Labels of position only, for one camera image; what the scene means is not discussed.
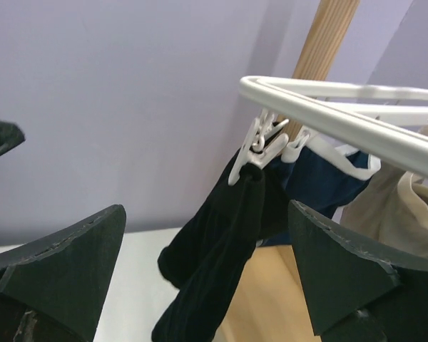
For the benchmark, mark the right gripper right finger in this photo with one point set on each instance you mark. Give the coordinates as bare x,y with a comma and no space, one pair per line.
357,289

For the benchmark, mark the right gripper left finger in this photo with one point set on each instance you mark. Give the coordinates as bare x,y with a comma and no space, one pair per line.
54,288

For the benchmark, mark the black underwear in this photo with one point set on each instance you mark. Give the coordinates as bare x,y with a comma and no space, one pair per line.
206,258

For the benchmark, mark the navy underwear white trim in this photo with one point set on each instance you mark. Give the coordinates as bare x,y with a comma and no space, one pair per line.
314,182

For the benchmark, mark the white plastic clip hanger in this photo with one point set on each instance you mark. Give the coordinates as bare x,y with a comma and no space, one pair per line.
376,129

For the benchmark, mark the wooden clothes rack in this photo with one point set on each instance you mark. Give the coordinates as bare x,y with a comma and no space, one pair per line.
269,304

